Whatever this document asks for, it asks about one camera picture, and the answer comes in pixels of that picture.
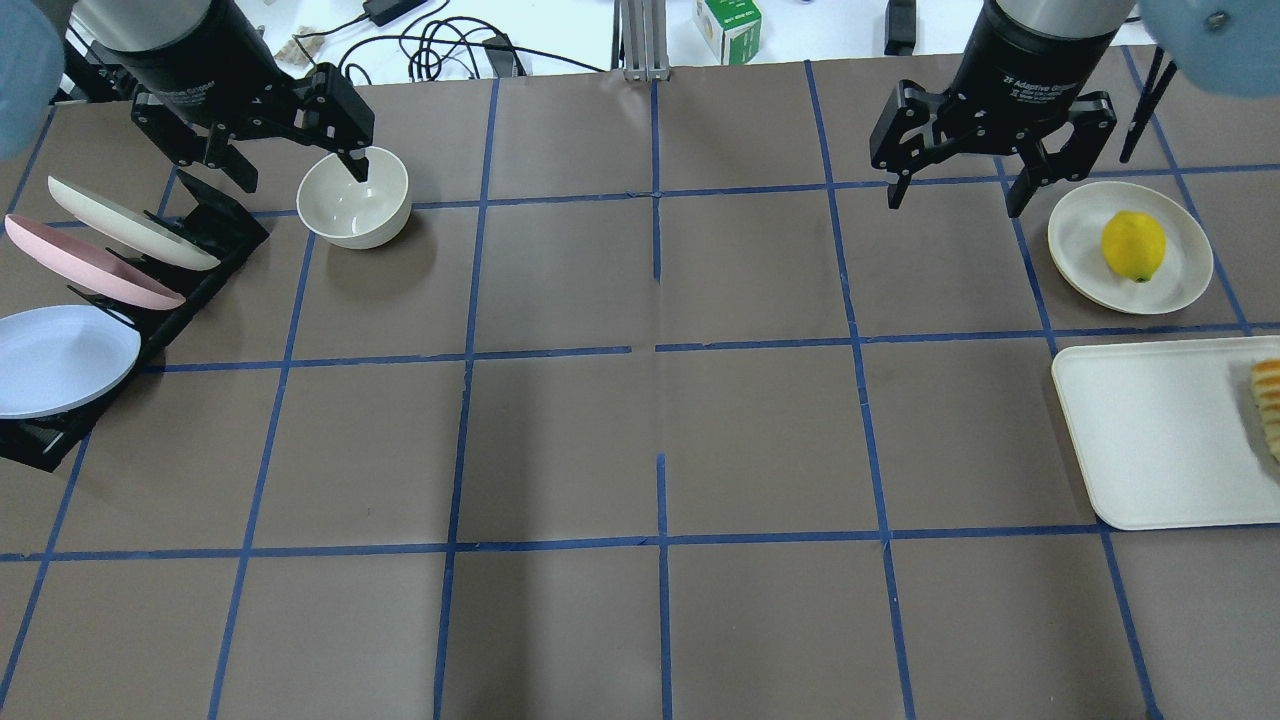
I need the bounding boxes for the brown table mat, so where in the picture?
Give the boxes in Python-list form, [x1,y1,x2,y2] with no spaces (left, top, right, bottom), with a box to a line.
[3,56,1277,719]

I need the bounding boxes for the black cable bundle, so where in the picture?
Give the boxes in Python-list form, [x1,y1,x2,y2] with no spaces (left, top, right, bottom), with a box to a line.
[291,0,605,86]

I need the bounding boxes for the yellow lemon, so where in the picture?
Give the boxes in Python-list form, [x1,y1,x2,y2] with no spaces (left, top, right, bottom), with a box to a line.
[1100,211,1167,283]

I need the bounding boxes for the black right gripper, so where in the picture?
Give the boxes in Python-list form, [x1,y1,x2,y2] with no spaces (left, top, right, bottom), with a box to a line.
[870,1,1135,218]

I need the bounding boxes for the sliced yellow bread loaf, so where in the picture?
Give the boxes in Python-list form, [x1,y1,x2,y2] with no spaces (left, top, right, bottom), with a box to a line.
[1251,357,1280,462]

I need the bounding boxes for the cream round plate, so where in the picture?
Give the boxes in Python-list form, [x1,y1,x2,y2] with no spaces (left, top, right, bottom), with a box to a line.
[1047,181,1213,315]

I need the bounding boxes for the green white carton box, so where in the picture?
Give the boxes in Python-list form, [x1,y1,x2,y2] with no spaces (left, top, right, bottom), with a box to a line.
[694,1,763,65]

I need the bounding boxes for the black power adapter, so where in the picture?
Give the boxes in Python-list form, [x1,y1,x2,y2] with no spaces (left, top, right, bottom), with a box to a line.
[362,0,426,27]

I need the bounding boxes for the aluminium frame post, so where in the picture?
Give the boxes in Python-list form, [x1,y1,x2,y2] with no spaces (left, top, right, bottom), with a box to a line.
[612,0,669,82]

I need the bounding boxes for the cream plate in rack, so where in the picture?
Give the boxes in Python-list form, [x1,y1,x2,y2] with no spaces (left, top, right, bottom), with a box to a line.
[47,176,220,272]

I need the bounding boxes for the pink plate in rack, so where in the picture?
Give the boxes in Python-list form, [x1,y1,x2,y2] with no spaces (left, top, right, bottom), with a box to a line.
[4,214,186,311]

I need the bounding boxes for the white rectangular tray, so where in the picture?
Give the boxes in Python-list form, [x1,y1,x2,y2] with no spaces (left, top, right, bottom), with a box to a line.
[1051,337,1279,530]

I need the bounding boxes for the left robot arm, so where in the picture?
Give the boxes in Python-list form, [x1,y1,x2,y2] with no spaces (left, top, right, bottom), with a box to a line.
[1,1,375,193]

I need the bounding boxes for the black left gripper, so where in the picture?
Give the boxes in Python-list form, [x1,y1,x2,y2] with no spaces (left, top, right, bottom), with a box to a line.
[72,1,375,193]

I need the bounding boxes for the light blue plate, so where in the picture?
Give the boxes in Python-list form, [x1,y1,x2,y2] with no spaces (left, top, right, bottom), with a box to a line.
[1,305,141,420]

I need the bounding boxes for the black dish rack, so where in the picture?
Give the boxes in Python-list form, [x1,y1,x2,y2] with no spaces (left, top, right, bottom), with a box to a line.
[1,172,269,471]

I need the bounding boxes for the cream ceramic bowl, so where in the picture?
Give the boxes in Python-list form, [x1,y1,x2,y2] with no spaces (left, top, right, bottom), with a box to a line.
[296,147,411,250]

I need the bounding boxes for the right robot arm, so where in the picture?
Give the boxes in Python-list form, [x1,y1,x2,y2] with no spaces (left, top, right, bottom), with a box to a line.
[869,1,1277,218]

